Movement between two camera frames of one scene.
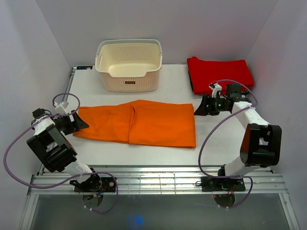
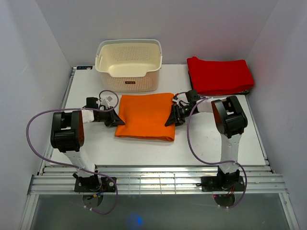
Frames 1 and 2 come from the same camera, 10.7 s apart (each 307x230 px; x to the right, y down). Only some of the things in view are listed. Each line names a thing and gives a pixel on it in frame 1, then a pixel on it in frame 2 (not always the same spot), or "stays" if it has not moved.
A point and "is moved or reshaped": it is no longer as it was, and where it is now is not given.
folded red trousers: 204,72 stays
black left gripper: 75,125 → 114,120
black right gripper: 203,110 → 175,117
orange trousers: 140,122 is moved or reshaped
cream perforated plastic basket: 129,65 stays
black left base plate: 95,184 stays
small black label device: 84,67 stays
